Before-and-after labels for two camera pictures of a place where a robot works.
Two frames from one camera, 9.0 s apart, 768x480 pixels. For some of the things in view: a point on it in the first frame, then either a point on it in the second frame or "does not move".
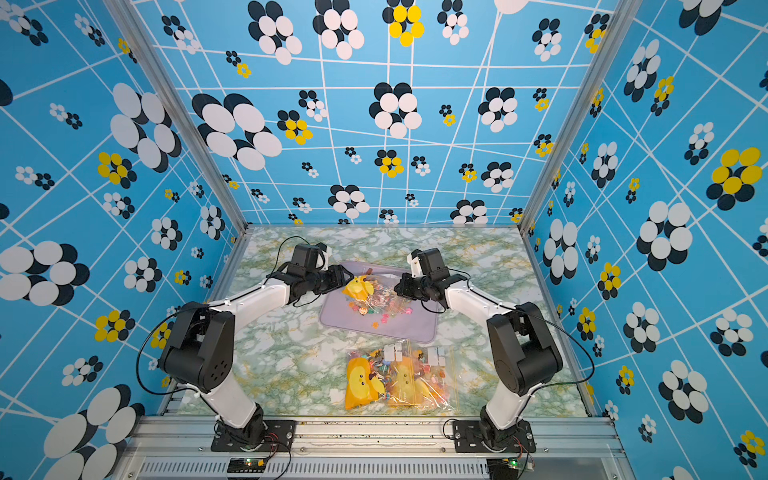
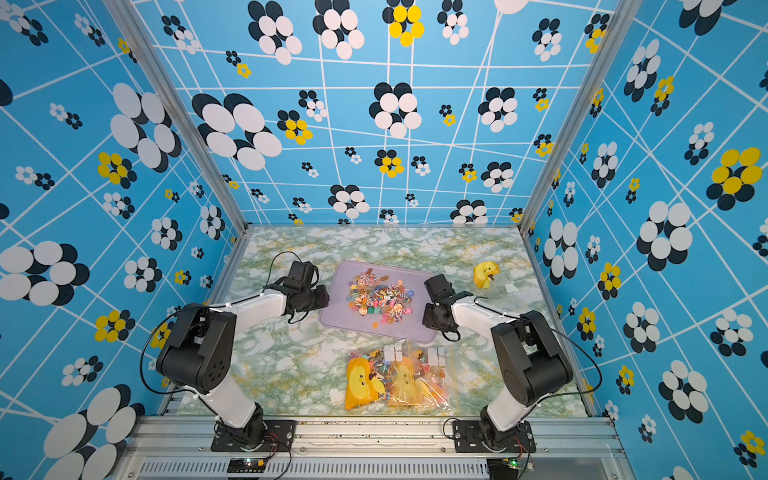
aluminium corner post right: [621, 20] does not move
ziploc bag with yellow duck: [376, 293] -> [495, 279]
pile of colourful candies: [384, 302] does not move
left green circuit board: [246, 465] does not move
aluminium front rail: [180, 448] does not move
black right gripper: [405, 290] -> [427, 318]
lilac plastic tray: [417, 325] does not move
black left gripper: [338, 277] -> [324, 298]
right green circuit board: [503, 468] does not move
